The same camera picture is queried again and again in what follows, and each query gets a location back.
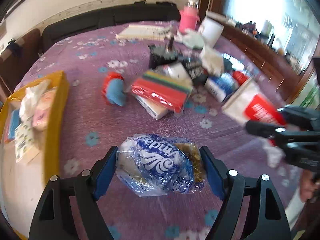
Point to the wooden sideboard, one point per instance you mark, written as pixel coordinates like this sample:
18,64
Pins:
273,65

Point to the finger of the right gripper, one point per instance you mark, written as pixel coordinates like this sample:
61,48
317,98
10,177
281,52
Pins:
301,148

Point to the pink bottle with knit sleeve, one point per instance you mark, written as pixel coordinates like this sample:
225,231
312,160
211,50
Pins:
189,16

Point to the blue Vinda tissue pack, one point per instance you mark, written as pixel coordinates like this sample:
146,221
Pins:
221,87

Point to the clear bag of white items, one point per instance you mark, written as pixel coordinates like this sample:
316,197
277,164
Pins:
178,72

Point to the blue red sponge pack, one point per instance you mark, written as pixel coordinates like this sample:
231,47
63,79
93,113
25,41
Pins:
14,122

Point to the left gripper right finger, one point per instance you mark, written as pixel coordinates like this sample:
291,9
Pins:
265,218

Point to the black sofa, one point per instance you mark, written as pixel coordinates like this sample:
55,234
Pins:
106,17

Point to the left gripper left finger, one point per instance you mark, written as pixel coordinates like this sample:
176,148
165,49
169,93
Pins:
63,200

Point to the white fluffy towel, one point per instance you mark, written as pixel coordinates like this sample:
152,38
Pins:
31,99

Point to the red plastic bag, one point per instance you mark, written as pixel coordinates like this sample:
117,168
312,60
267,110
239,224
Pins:
239,77

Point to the person right hand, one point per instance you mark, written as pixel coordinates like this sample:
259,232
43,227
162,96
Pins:
307,186

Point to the white crumpled cloth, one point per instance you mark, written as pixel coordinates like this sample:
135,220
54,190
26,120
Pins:
212,61

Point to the pink tissue pack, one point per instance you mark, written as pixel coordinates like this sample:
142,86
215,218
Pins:
43,108

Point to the lemon print tissue pack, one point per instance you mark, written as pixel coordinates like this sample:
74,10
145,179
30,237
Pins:
26,148

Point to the brown armchair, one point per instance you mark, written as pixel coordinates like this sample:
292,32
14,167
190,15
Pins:
18,58

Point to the white paper notebook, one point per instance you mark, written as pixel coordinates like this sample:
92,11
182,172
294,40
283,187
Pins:
144,32

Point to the red white wipes pack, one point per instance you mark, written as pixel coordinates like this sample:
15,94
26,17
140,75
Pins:
249,103

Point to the blue scrubber with red bag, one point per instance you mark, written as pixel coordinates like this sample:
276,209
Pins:
113,89

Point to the black wipes pack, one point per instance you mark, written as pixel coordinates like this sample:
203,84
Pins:
195,70

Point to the white plastic bucket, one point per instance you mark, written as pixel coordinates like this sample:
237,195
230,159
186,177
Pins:
210,30

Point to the white work glove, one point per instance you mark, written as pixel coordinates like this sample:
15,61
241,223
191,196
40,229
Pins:
191,39

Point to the yellow cardboard tray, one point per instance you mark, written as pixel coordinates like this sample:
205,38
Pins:
22,185

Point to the purple floral tablecloth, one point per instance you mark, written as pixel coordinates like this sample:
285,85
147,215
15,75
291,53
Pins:
90,126

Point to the red multicolour sponge pack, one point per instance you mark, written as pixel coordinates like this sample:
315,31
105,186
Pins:
166,91

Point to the blue Vinda plastic bag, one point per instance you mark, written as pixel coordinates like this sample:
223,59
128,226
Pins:
151,165

